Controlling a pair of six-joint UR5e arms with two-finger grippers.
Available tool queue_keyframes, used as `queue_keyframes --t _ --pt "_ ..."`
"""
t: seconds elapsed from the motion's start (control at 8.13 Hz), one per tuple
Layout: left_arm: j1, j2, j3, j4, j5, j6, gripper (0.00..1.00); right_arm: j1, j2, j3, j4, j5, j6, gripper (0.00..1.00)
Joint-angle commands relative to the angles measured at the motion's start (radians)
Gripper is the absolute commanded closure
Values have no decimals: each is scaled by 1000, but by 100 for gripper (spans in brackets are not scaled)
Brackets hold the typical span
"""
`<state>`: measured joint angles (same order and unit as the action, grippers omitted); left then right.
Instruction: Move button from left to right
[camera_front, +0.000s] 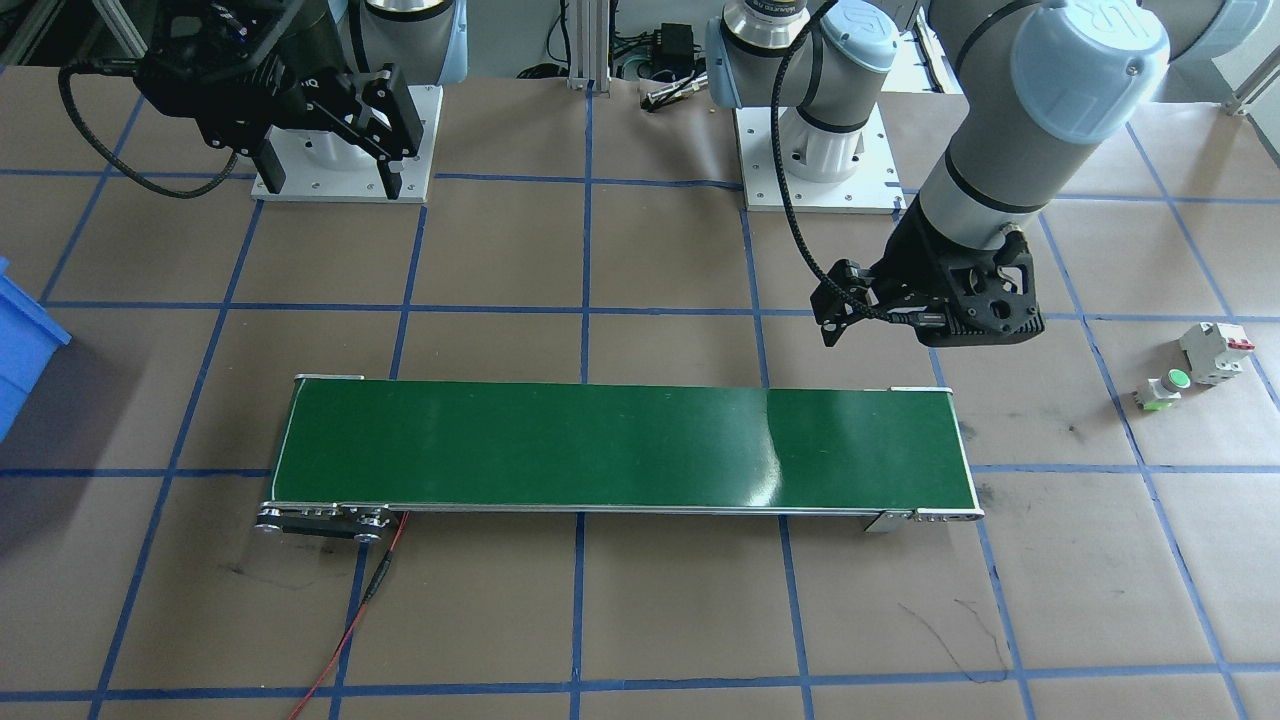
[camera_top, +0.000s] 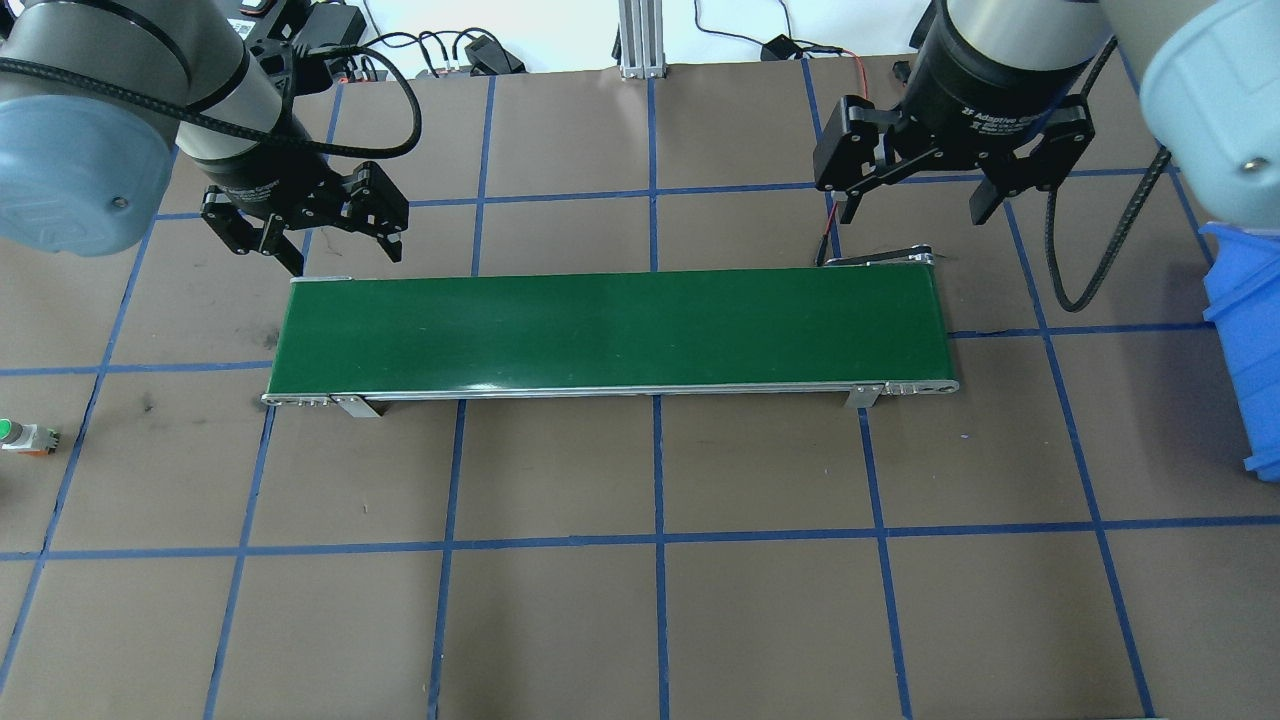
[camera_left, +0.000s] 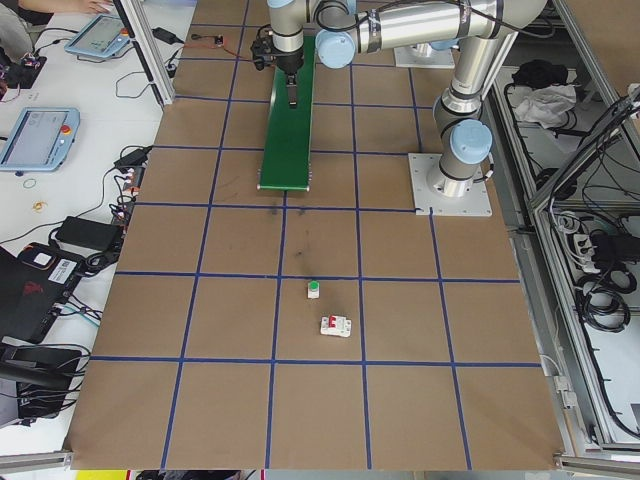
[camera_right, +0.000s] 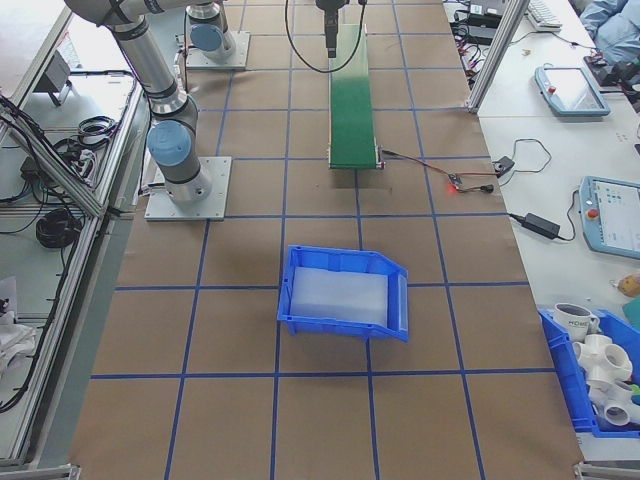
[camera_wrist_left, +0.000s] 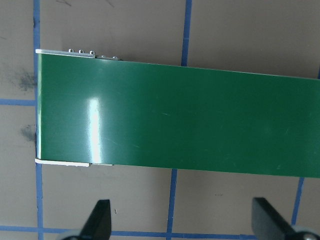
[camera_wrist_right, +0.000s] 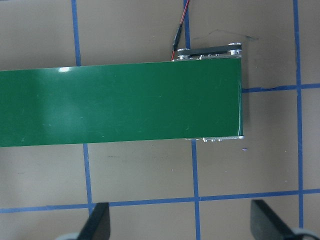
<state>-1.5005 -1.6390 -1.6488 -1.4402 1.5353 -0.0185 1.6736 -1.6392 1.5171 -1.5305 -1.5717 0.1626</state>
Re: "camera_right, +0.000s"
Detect flat black box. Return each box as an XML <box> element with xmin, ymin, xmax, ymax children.
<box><xmin>467</xmin><ymin>24</ymin><xmax>496</xmax><ymax>46</ymax></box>

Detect teach pendant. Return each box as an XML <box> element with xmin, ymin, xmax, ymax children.
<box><xmin>572</xmin><ymin>174</ymin><xmax>640</xmax><ymax>260</ymax></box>
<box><xmin>534</xmin><ymin>63</ymin><xmax>612</xmax><ymax>119</ymax></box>

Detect white keyboard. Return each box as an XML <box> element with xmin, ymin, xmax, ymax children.
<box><xmin>527</xmin><ymin>0</ymin><xmax>564</xmax><ymax>33</ymax></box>

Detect black device with cables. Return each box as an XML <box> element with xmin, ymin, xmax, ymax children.
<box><xmin>584</xmin><ymin>52</ymin><xmax>640</xmax><ymax>96</ymax></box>

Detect person in light blue coat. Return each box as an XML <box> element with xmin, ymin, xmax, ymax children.
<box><xmin>579</xmin><ymin>0</ymin><xmax>640</xmax><ymax>66</ymax></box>

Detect white pvc pipe fitting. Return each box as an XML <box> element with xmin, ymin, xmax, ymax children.
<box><xmin>585</xmin><ymin>379</ymin><xmax>640</xmax><ymax>429</ymax></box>
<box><xmin>571</xmin><ymin>333</ymin><xmax>634</xmax><ymax>386</ymax></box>

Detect white mug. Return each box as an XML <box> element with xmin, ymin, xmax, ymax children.
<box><xmin>553</xmin><ymin>302</ymin><xmax>601</xmax><ymax>337</ymax></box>

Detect lower teach pendant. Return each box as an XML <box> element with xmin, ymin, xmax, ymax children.
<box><xmin>572</xmin><ymin>174</ymin><xmax>640</xmax><ymax>260</ymax></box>

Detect aluminium profile post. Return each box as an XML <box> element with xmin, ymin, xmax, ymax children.
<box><xmin>467</xmin><ymin>0</ymin><xmax>526</xmax><ymax>115</ymax></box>

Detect upper teach pendant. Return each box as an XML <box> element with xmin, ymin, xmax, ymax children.
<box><xmin>534</xmin><ymin>63</ymin><xmax>612</xmax><ymax>119</ymax></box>

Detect grey box on stand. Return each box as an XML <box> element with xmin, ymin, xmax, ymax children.
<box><xmin>32</xmin><ymin>49</ymin><xmax>76</xmax><ymax>107</ymax></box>

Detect black power supply with label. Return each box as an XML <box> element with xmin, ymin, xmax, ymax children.
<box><xmin>464</xmin><ymin>0</ymin><xmax>506</xmax><ymax>29</ymax></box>

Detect black adapter cable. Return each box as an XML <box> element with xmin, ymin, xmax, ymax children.
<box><xmin>507</xmin><ymin>187</ymin><xmax>581</xmax><ymax>242</ymax></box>

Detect black cable coil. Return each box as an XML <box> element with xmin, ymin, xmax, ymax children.
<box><xmin>35</xmin><ymin>207</ymin><xmax>84</xmax><ymax>250</ymax></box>
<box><xmin>77</xmin><ymin>117</ymin><xmax>119</xmax><ymax>149</ymax></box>

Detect thin orange wire loop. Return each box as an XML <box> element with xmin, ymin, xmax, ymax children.
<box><xmin>499</xmin><ymin>138</ymin><xmax>551</xmax><ymax>187</ymax></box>

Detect blue bin with fittings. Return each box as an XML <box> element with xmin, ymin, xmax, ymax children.
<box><xmin>538</xmin><ymin>308</ymin><xmax>640</xmax><ymax>439</ymax></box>

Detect green conveyor belt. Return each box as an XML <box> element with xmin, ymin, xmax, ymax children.
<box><xmin>327</xmin><ymin>22</ymin><xmax>385</xmax><ymax>172</ymax></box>

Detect blue plastic storage bin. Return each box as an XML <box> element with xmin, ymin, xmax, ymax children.
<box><xmin>276</xmin><ymin>243</ymin><xmax>412</xmax><ymax>345</ymax></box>

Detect white crumpled cloth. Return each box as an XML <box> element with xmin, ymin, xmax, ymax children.
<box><xmin>0</xmin><ymin>277</ymin><xmax>37</xmax><ymax>381</ymax></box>

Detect white foam block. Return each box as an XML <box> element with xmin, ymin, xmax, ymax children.
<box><xmin>288</xmin><ymin>265</ymin><xmax>391</xmax><ymax>326</ymax></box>

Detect metal v-shaped frame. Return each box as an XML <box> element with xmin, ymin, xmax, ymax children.
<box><xmin>0</xmin><ymin>0</ymin><xmax>151</xmax><ymax>469</ymax></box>

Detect red black wire bundle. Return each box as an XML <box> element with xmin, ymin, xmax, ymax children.
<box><xmin>449</xmin><ymin>9</ymin><xmax>489</xmax><ymax>91</ymax></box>

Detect red black conveyor wire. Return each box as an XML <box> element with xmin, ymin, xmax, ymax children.
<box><xmin>382</xmin><ymin>148</ymin><xmax>496</xmax><ymax>179</ymax></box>

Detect black power adapter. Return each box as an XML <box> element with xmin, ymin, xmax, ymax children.
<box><xmin>522</xmin><ymin>212</ymin><xmax>562</xmax><ymax>239</ymax></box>

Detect yellow brown toy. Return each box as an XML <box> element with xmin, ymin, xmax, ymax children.
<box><xmin>609</xmin><ymin>273</ymin><xmax>640</xmax><ymax>300</ymax></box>

